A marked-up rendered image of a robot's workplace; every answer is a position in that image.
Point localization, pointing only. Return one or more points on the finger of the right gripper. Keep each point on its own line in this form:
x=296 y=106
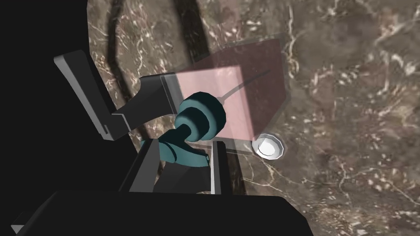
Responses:
x=147 y=98

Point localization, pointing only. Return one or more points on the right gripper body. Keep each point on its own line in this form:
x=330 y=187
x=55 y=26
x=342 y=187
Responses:
x=88 y=95

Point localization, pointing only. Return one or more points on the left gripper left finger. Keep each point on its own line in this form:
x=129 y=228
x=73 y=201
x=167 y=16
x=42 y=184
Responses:
x=141 y=170

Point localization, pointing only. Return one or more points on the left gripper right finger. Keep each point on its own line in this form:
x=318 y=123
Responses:
x=219 y=170

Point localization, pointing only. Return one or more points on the pink soap dispenser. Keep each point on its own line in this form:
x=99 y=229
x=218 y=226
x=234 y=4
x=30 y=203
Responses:
x=213 y=85

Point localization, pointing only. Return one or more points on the small white round cup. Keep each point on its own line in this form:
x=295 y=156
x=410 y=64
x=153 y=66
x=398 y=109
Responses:
x=267 y=146

